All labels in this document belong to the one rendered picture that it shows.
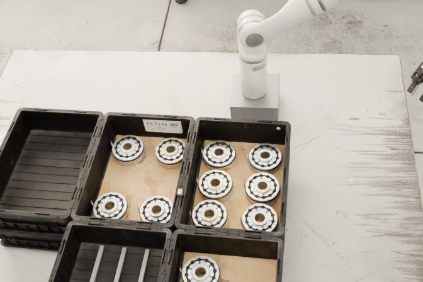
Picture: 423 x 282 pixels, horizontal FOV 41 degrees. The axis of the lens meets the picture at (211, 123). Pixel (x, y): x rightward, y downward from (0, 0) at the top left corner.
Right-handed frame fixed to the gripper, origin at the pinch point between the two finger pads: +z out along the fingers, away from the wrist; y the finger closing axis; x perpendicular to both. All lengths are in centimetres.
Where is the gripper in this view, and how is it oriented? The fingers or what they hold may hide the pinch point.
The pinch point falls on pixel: (416, 96)
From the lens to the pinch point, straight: 184.5
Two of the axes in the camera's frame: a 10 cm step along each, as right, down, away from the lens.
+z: -4.9, 8.3, 2.5
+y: 6.9, 2.0, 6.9
